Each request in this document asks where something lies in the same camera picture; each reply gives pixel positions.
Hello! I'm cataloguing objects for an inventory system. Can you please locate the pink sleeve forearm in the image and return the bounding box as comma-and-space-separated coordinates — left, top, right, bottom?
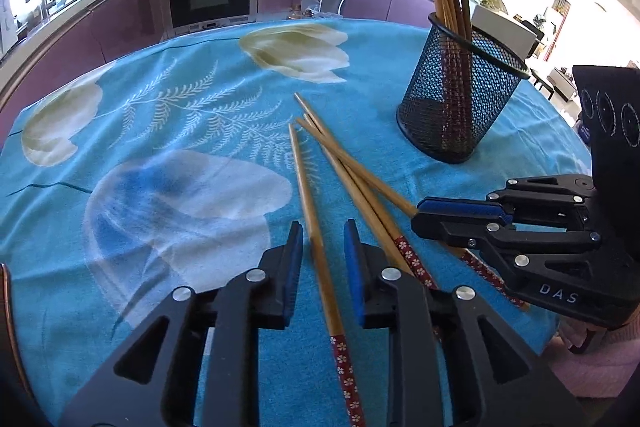
542, 314, 639, 399

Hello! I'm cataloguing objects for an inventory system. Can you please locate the black mesh cup holder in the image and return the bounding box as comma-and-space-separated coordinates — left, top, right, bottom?
396, 13, 529, 164

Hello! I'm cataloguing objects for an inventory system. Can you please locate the smartphone with orange edge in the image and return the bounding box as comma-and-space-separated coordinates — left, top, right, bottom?
1, 263, 35, 401

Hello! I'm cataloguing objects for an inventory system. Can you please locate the blue floral tablecloth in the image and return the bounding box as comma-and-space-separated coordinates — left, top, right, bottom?
1, 20, 591, 426

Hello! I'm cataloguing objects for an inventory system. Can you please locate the black camera box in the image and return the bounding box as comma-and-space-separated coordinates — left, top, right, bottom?
573, 65, 639, 225

